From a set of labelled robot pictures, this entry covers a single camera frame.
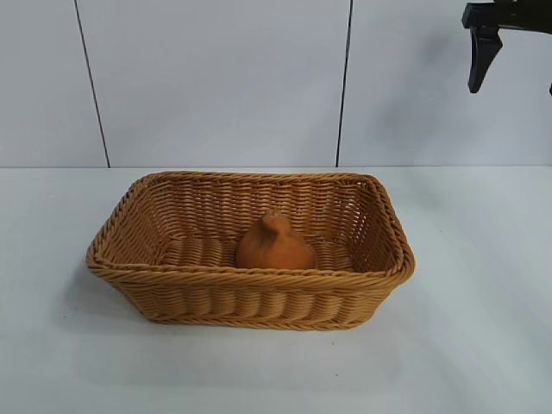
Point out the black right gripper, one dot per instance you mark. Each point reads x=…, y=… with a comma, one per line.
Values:
x=509, y=15

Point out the brown woven wicker basket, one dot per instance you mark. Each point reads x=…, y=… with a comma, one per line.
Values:
x=241, y=293

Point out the bumpy orange fruit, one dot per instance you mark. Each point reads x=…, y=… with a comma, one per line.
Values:
x=276, y=250

